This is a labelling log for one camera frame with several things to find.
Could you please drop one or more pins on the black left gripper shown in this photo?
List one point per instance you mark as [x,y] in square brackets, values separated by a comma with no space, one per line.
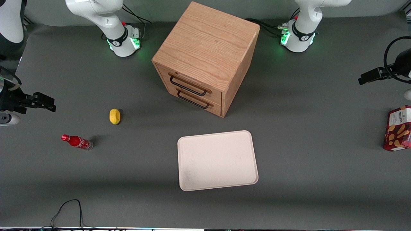
[402,63]

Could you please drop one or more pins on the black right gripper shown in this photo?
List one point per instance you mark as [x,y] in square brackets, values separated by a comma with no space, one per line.
[10,98]

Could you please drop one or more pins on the red cookie box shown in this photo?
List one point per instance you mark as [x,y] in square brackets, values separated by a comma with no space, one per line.
[398,134]

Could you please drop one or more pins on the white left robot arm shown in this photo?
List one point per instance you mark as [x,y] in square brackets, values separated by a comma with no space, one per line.
[303,29]

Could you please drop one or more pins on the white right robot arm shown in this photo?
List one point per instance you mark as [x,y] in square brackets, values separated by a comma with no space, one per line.
[96,9]

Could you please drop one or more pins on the cream plastic tray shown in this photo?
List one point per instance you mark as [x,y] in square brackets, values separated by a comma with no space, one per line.
[218,160]

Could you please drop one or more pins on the red cola bottle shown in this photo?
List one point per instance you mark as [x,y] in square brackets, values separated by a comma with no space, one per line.
[77,141]

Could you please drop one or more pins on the yellow toy lemon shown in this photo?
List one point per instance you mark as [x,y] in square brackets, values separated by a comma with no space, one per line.
[114,116]

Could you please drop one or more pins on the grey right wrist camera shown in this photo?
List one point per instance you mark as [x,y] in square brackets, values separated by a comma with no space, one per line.
[8,119]

